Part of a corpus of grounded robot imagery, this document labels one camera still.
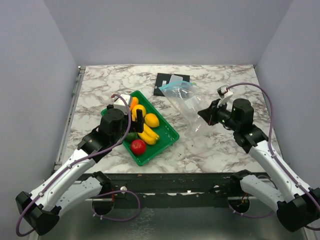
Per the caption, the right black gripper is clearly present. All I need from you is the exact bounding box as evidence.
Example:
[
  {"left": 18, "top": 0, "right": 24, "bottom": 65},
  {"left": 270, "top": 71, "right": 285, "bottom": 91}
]
[{"left": 198, "top": 98, "right": 241, "bottom": 131}]

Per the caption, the green lime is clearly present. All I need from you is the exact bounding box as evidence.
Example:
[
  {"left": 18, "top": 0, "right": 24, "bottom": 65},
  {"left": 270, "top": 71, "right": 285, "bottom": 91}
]
[{"left": 125, "top": 132, "right": 138, "bottom": 143}]

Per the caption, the red apple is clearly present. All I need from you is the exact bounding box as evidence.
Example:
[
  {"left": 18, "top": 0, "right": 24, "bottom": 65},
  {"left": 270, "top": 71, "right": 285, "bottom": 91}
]
[{"left": 130, "top": 139, "right": 147, "bottom": 156}]

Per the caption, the clear zip top bag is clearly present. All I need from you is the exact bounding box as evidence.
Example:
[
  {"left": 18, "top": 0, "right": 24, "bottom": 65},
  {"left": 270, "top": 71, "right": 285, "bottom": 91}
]
[{"left": 159, "top": 80, "right": 211, "bottom": 138}]

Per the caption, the green plastic tray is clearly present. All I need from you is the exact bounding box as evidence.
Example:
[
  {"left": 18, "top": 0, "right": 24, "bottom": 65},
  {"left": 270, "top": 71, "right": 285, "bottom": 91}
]
[{"left": 109, "top": 90, "right": 181, "bottom": 167}]

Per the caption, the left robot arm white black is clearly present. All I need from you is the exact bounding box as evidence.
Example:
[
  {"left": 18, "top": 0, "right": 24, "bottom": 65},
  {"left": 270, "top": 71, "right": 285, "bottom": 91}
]
[{"left": 15, "top": 108, "right": 144, "bottom": 237}]

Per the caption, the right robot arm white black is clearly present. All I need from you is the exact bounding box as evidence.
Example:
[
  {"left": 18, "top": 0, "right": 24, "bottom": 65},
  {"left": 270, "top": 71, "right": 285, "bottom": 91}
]
[{"left": 198, "top": 98, "right": 320, "bottom": 232}]

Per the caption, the yellow banana bunch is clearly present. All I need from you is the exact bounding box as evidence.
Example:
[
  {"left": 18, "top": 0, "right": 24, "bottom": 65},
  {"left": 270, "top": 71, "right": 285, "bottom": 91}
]
[{"left": 138, "top": 124, "right": 160, "bottom": 146}]

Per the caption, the yellow lemon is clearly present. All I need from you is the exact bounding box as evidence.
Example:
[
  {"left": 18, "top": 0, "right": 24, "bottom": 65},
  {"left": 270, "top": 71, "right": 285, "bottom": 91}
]
[{"left": 144, "top": 113, "right": 160, "bottom": 128}]

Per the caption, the yellow peach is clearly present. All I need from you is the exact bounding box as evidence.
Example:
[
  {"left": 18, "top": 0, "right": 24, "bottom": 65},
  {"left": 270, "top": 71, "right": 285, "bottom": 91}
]
[{"left": 131, "top": 104, "right": 147, "bottom": 120}]

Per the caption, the orange fruit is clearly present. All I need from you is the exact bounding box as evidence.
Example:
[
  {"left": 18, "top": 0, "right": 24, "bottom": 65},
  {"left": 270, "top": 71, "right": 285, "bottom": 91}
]
[{"left": 130, "top": 96, "right": 139, "bottom": 110}]

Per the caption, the grey translucent small case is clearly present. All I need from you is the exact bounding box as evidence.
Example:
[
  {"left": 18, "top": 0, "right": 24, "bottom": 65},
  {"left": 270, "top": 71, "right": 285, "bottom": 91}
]
[{"left": 169, "top": 75, "right": 183, "bottom": 86}]

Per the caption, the black flat box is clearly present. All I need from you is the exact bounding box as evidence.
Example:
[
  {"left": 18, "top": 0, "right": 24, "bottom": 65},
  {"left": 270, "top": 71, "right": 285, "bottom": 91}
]
[{"left": 153, "top": 73, "right": 190, "bottom": 97}]

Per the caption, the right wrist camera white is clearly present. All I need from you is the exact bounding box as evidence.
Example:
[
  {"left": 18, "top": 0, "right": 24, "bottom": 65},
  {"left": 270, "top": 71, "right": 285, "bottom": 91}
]
[{"left": 217, "top": 85, "right": 233, "bottom": 107}]

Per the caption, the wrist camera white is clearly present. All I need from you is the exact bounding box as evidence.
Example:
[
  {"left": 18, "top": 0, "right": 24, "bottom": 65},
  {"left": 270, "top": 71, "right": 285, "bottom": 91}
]
[
  {"left": 111, "top": 94, "right": 133, "bottom": 113},
  {"left": 217, "top": 85, "right": 233, "bottom": 107}
]

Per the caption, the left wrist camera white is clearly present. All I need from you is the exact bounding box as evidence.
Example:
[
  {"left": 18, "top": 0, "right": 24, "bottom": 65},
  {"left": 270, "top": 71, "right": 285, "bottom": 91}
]
[{"left": 111, "top": 94, "right": 133, "bottom": 113}]

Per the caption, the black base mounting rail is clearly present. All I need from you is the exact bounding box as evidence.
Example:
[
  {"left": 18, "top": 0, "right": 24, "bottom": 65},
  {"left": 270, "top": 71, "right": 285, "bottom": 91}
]
[{"left": 74, "top": 172, "right": 276, "bottom": 208}]

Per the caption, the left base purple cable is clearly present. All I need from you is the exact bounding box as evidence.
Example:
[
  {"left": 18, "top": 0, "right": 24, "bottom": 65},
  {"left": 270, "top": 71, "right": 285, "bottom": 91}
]
[{"left": 92, "top": 189, "right": 141, "bottom": 222}]

